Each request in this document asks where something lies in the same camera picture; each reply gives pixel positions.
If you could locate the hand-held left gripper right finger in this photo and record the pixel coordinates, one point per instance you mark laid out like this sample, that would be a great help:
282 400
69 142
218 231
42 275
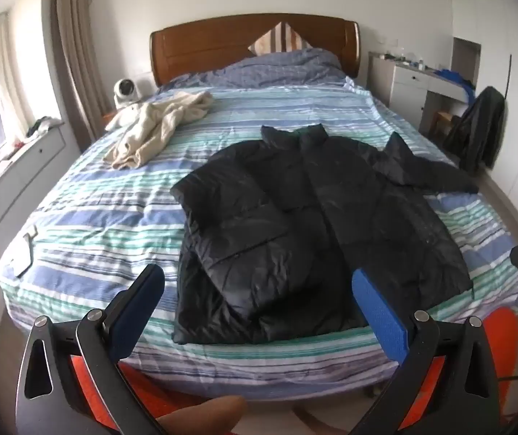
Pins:
376 312

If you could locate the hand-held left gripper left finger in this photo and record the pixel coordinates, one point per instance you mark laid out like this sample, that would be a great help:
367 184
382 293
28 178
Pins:
139 308

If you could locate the black puffer jacket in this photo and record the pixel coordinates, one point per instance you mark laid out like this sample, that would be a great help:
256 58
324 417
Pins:
286 217

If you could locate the person's left hand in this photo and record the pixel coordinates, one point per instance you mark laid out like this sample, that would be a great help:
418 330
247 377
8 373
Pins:
204 414

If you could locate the striped bed sheet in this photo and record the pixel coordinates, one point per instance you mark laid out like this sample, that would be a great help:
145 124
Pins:
105 217

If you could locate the orange seat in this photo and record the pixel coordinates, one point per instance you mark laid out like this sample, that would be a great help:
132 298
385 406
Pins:
503 349

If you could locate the white window cabinet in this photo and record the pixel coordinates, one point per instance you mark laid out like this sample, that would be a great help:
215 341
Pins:
23 176

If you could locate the beige knitted garment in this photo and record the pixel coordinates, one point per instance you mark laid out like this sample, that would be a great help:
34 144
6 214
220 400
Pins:
150 131

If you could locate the wooden chair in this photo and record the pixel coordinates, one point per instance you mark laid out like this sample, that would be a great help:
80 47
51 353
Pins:
442 120

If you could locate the windowsill clutter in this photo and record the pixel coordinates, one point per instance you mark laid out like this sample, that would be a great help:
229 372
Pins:
41 127

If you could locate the dark jacket on chair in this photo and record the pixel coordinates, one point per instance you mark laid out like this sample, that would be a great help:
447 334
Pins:
481 127

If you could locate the small white round fan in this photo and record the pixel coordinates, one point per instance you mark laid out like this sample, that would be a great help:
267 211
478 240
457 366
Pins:
125 90

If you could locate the white dressing table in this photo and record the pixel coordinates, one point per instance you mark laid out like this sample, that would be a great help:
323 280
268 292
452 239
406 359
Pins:
406 84

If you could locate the blue cloth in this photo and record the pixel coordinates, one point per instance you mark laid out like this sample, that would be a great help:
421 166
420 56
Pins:
456 76

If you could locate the row of small toiletries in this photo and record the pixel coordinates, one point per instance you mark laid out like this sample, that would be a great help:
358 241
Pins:
399 59

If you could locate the brown curtain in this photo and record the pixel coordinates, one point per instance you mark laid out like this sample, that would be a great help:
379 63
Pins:
75 54

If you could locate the blue checked duvet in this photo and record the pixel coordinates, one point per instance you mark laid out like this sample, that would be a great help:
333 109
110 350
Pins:
277 68

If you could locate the wooden headboard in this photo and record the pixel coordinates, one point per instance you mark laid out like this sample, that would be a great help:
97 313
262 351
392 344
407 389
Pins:
195 50

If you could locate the white sheer curtain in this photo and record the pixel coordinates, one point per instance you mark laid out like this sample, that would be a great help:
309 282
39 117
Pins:
7 72

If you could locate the brown striped pillow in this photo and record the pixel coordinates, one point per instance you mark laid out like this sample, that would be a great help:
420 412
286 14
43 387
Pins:
281 38

